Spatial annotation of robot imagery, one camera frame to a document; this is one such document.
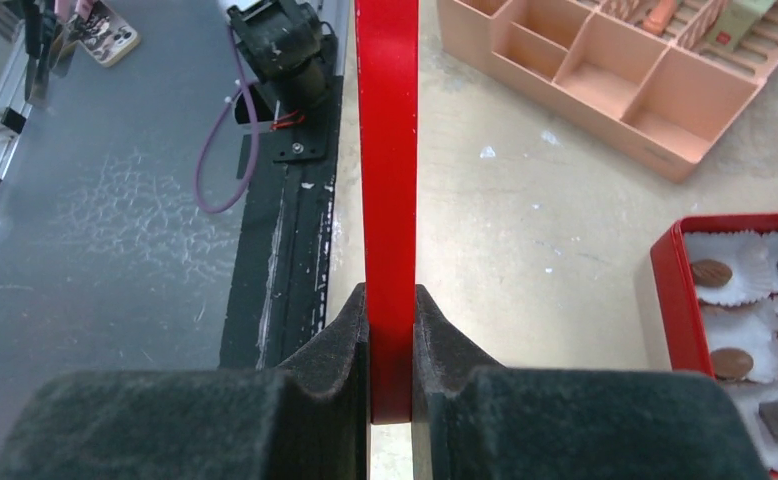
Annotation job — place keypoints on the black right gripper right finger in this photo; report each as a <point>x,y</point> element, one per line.
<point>489,421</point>

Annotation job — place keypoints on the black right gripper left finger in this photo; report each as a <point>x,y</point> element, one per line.
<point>306,418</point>

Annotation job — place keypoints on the red chocolate box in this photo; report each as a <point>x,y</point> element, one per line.
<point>742,314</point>

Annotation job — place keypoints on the brown round chocolate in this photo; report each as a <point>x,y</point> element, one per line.
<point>711,273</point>

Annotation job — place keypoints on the peach plastic file organizer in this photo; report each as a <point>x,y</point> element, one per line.
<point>665,102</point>

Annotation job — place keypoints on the light green eraser box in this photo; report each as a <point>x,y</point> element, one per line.
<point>735,20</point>

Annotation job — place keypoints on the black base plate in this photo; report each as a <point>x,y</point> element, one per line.
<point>278,298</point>

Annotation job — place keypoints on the orange block in organizer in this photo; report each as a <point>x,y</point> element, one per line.
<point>659,17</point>

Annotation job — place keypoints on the smartphone on floor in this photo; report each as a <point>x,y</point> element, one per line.
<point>104,35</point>

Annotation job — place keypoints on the red box lid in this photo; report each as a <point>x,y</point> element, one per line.
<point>387,74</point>

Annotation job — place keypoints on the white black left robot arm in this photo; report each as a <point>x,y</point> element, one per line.
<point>287,46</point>

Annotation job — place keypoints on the brown oval chocolate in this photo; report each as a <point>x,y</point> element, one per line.
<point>731,363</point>

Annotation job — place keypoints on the metal slotted tongs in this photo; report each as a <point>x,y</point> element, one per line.
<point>421,446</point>

